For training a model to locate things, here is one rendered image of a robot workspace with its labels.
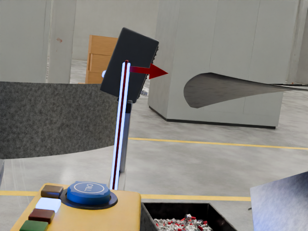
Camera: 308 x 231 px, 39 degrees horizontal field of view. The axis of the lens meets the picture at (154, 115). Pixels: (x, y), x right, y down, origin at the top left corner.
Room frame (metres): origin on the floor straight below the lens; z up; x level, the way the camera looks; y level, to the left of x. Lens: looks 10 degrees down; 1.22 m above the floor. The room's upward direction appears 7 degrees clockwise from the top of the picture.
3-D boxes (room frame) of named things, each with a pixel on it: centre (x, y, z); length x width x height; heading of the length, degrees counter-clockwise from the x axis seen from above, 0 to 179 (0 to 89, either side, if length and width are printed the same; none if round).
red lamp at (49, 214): (0.33, 0.08, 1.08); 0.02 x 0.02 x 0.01; 2
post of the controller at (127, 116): (1.16, 0.08, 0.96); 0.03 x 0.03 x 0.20; 2
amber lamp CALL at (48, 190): (0.38, 0.09, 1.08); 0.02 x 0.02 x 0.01; 2
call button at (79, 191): (0.38, 0.05, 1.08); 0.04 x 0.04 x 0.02
